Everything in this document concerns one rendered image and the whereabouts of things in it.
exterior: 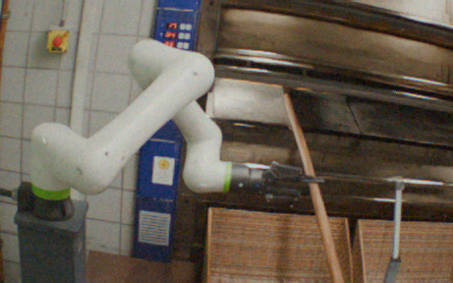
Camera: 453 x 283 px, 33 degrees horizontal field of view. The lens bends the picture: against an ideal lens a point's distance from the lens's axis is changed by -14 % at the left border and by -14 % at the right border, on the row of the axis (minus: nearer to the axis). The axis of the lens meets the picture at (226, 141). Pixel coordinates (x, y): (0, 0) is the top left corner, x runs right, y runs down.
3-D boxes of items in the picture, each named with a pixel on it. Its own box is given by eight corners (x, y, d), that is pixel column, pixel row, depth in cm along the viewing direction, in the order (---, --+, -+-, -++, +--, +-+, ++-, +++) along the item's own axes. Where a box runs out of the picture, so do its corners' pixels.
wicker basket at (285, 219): (199, 265, 334) (206, 204, 325) (333, 273, 338) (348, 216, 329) (200, 324, 289) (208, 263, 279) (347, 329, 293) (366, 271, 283)
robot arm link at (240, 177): (227, 198, 261) (231, 170, 258) (226, 183, 272) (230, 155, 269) (248, 200, 261) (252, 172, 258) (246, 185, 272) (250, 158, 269)
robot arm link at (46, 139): (54, 207, 210) (55, 141, 203) (23, 187, 218) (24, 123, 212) (86, 198, 220) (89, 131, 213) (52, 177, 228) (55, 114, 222)
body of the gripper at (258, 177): (249, 162, 267) (279, 165, 268) (246, 187, 270) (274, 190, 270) (251, 171, 260) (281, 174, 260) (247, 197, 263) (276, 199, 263)
